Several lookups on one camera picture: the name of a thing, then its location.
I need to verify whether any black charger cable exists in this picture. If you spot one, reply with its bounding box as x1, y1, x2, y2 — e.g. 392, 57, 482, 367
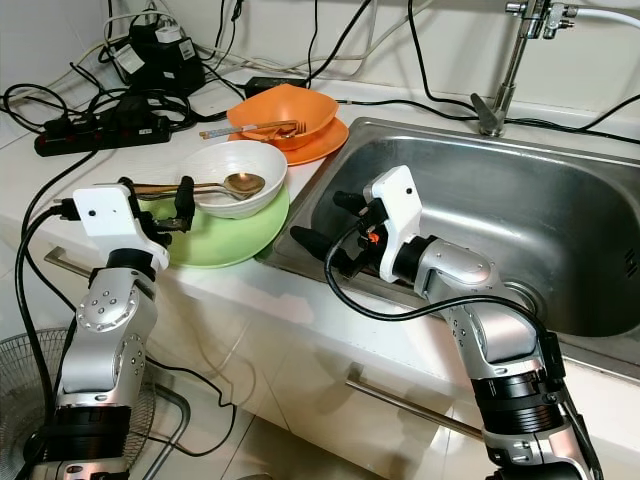
210, 0, 241, 61

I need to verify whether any silver cabinet handle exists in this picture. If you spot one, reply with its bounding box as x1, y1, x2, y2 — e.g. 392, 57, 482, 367
344, 363, 489, 443
44, 244, 96, 283

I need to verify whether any grey floor fan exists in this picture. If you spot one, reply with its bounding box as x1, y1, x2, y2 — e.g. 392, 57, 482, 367
0, 328, 161, 480

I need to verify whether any black adapter cable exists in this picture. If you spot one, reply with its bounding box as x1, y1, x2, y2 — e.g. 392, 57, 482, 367
300, 0, 373, 86

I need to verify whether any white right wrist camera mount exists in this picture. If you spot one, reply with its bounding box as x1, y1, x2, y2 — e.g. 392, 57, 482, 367
363, 165, 427, 284

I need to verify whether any coiled black cable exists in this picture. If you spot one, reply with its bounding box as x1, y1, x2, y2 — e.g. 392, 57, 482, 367
2, 82, 116, 136

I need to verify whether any white faucet hose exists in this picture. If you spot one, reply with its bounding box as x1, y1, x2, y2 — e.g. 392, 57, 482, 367
575, 5, 640, 29

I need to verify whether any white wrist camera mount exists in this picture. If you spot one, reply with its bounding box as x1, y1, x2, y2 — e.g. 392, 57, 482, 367
363, 165, 427, 284
75, 183, 169, 271

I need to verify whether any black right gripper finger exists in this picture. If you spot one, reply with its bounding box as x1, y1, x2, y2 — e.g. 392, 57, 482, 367
333, 190, 381, 221
290, 226, 351, 273

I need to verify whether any golden metal spoon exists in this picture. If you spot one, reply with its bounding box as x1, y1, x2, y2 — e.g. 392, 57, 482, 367
150, 172, 267, 201

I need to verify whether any green plate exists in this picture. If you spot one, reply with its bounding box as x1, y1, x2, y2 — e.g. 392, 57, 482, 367
160, 185, 291, 269

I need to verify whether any black charger box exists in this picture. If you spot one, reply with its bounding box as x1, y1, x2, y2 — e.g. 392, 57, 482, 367
108, 18, 206, 98

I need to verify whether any cream kitchen cabinet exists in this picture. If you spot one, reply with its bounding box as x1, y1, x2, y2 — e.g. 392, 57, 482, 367
0, 225, 640, 480

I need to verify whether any orange bowl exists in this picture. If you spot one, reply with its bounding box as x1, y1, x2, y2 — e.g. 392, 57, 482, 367
226, 83, 340, 151

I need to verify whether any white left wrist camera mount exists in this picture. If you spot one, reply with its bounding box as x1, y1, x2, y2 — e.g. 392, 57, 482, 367
75, 183, 169, 271

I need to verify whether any white bowl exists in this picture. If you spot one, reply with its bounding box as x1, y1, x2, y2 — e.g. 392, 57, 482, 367
182, 139, 290, 219

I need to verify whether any black power strip cord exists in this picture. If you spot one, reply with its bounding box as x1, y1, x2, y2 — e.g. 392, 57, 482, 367
22, 150, 106, 336

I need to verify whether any long black cable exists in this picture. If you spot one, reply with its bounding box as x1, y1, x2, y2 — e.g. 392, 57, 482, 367
405, 0, 640, 136

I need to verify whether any orange plate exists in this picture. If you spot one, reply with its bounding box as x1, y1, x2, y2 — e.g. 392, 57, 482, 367
245, 115, 351, 166

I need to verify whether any stainless steel sink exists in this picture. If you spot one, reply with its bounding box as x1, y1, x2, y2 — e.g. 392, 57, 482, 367
255, 117, 640, 346

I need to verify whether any chrome faucet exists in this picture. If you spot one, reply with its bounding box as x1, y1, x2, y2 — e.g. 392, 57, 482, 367
472, 0, 583, 139

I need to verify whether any small black power adapter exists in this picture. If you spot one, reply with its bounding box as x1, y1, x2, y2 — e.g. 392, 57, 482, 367
244, 76, 309, 100

